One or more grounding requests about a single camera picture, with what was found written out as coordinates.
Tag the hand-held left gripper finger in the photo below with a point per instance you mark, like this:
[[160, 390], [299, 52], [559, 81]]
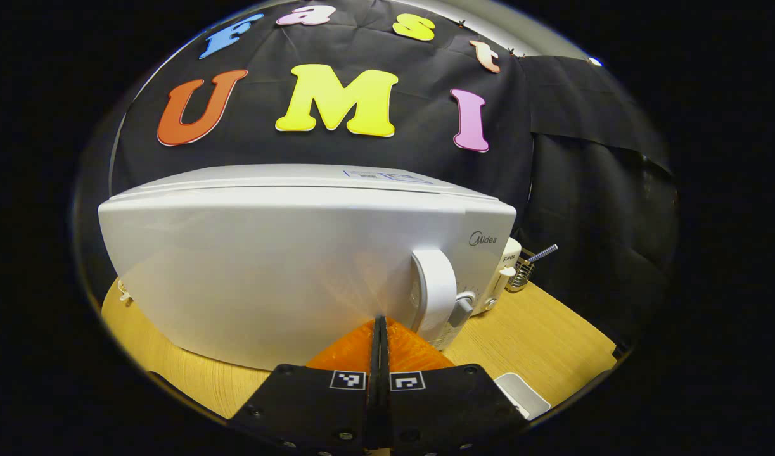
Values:
[[373, 405], [386, 405]]

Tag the white microwave oven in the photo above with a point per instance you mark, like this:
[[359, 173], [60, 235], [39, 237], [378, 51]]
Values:
[[267, 266]]

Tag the metal utensil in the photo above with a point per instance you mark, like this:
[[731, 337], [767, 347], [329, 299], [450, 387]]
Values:
[[544, 253]]

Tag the white rectangular tray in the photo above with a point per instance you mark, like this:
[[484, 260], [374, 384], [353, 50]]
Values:
[[523, 392]]

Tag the black backdrop cloth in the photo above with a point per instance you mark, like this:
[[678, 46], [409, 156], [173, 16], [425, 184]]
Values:
[[425, 152]]

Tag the white toaster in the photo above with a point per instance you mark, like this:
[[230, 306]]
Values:
[[506, 256]]

